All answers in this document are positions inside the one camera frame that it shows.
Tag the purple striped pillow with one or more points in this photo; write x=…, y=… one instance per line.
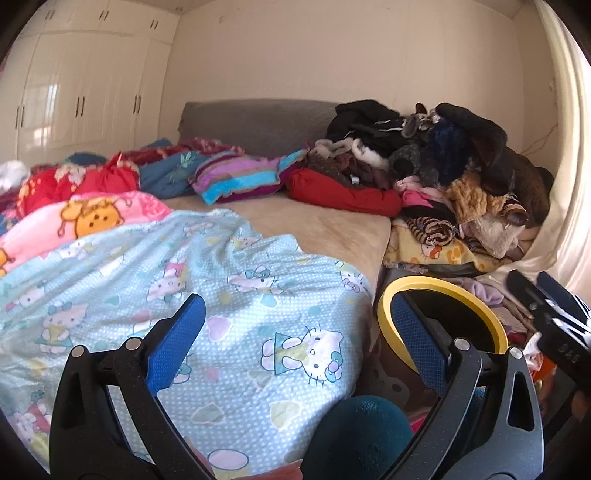
x=240, y=175

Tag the white garment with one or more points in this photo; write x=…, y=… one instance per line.
x=11, y=175

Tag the pile of clothes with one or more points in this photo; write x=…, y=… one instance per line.
x=461, y=147

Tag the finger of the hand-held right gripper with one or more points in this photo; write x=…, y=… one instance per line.
x=558, y=288
x=521, y=286

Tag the red bolster pillow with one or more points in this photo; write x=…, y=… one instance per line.
x=346, y=196

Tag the light blue cartoon cat blanket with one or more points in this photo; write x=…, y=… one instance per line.
x=138, y=277

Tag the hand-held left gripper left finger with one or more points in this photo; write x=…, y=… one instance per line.
x=178, y=341

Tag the grey upholstered headboard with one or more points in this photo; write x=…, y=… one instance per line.
x=254, y=122

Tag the beige plush bed sheet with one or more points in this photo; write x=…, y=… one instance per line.
x=323, y=230

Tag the maroon floral blanket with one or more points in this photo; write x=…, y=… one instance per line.
x=207, y=144

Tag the white built-in wardrobe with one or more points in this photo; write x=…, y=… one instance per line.
x=92, y=69

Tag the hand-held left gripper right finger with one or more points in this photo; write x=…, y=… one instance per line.
x=418, y=337

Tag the cream satin curtain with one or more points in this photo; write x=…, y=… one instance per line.
x=568, y=207

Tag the teal fleece trousers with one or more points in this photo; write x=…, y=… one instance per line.
x=355, y=434

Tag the pink cartoon bear blanket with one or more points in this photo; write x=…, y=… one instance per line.
x=46, y=221

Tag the yellow cartoon blanket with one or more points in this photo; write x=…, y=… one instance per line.
x=443, y=254

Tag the lavender knit sweater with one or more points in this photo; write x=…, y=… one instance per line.
x=485, y=293

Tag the yellow rimmed trash bin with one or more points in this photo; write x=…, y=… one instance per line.
x=429, y=282

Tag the blue floral quilt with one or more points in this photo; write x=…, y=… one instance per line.
x=166, y=175

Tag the red floral quilt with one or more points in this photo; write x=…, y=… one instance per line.
x=101, y=180

